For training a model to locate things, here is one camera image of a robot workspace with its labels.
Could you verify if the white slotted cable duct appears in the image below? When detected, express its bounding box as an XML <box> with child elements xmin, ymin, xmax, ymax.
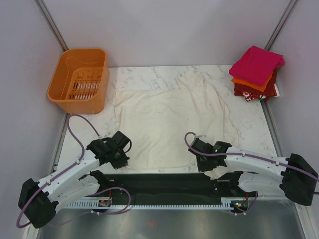
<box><xmin>64</xmin><ymin>198</ymin><xmax>234</xmax><ymax>210</ymax></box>

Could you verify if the right aluminium frame post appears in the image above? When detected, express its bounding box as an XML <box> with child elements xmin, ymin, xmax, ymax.
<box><xmin>264</xmin><ymin>0</ymin><xmax>299</xmax><ymax>51</ymax></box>

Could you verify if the magenta folded t shirt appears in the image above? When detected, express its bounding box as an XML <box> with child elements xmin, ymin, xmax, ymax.
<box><xmin>229</xmin><ymin>46</ymin><xmax>285</xmax><ymax>85</ymax></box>

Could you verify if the left aluminium frame post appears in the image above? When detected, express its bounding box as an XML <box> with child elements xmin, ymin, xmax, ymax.
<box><xmin>34</xmin><ymin>0</ymin><xmax>69</xmax><ymax>52</ymax></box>

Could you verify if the cream white t shirt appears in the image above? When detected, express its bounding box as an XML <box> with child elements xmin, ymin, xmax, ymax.
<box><xmin>115</xmin><ymin>73</ymin><xmax>239</xmax><ymax>172</ymax></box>

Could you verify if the orange folded t shirt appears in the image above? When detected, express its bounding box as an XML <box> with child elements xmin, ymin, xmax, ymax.
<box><xmin>232</xmin><ymin>74</ymin><xmax>272</xmax><ymax>92</ymax></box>

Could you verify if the aluminium frame post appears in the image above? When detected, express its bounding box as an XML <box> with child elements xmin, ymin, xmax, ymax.
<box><xmin>264</xmin><ymin>0</ymin><xmax>299</xmax><ymax>51</ymax></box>
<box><xmin>34</xmin><ymin>0</ymin><xmax>69</xmax><ymax>52</ymax></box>

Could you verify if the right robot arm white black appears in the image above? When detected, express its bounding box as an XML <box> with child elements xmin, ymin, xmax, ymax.
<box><xmin>188</xmin><ymin>138</ymin><xmax>319</xmax><ymax>206</ymax></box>

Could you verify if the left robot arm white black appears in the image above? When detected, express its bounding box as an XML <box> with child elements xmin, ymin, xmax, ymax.
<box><xmin>16</xmin><ymin>131</ymin><xmax>132</xmax><ymax>229</ymax></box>

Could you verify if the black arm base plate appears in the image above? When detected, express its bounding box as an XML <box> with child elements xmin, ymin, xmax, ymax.
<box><xmin>90</xmin><ymin>171</ymin><xmax>256</xmax><ymax>205</ymax></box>

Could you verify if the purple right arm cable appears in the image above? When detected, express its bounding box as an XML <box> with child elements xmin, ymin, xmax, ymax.
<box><xmin>184</xmin><ymin>131</ymin><xmax>319</xmax><ymax>216</ymax></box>

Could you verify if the orange plastic basket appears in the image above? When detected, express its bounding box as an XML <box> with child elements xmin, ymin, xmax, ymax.
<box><xmin>47</xmin><ymin>48</ymin><xmax>110</xmax><ymax>114</ymax></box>

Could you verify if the dark red folded t shirt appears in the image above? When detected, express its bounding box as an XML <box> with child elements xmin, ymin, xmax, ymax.
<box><xmin>234</xmin><ymin>69</ymin><xmax>277</xmax><ymax>96</ymax></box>

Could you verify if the red printed folded t shirt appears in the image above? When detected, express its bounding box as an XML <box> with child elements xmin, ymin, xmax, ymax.
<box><xmin>242</xmin><ymin>85</ymin><xmax>280</xmax><ymax>102</ymax></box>

